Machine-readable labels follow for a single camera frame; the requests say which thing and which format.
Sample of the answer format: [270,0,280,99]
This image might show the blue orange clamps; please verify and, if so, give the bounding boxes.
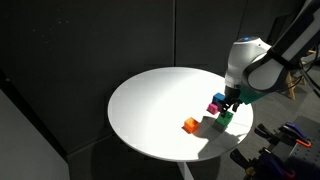
[266,115,320,180]

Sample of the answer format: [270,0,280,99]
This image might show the blue block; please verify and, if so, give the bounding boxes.
[212,92,228,105]

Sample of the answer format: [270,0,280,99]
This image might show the wooden armchair gray cushion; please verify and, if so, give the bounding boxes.
[283,49,318,101]

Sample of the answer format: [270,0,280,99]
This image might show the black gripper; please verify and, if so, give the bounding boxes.
[220,86,242,114]

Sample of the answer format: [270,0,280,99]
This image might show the black cable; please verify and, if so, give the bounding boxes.
[286,56,320,99]

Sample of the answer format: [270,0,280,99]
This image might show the white table pedestal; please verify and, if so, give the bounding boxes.
[177,161,195,180]

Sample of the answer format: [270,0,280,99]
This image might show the black cable strap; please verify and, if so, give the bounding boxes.
[271,49,294,69]

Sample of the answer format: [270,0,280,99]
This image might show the pink block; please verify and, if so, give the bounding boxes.
[206,102,221,116]

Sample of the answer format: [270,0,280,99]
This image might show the purple spring clamp orange tips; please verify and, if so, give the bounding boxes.
[254,121,313,148]
[229,148,297,180]

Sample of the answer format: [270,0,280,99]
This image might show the green block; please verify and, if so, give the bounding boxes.
[215,110,234,128]

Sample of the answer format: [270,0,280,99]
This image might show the gray block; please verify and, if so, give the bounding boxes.
[212,119,229,134]

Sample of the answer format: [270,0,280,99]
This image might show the orange block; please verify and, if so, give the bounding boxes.
[182,116,200,134]

